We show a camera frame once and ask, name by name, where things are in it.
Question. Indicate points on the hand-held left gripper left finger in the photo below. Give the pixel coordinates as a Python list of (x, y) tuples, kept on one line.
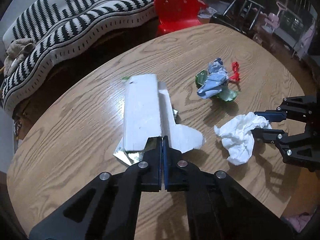
[(157, 155)]

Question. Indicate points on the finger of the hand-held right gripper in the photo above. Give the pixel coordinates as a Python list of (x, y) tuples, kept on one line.
[(271, 117), (268, 133)]

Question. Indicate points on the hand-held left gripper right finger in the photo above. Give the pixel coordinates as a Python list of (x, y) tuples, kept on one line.
[(167, 160)]

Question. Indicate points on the white tissue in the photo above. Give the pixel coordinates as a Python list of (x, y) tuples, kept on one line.
[(237, 140)]

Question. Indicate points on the white carton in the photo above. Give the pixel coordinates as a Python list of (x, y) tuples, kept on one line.
[(142, 110)]

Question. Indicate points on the green plastic wrapper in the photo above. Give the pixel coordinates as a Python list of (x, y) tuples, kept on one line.
[(226, 96)]

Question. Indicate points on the red crumpled wrapper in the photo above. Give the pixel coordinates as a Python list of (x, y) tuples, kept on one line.
[(235, 66)]

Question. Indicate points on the crumpled blue paper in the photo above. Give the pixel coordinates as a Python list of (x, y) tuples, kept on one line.
[(212, 82)]

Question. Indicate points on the pink cloth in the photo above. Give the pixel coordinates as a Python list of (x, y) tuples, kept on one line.
[(298, 221)]

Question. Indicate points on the pink toy chair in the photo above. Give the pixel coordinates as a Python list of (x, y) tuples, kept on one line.
[(273, 17)]

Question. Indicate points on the black metal chair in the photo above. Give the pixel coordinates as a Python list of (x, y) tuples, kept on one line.
[(240, 2)]

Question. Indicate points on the red plastic chair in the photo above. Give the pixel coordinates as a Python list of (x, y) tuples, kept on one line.
[(175, 7)]

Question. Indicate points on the black white striped sofa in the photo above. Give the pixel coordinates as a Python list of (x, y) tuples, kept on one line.
[(62, 30)]

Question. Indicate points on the brown plush toy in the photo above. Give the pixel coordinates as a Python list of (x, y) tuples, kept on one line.
[(18, 51)]

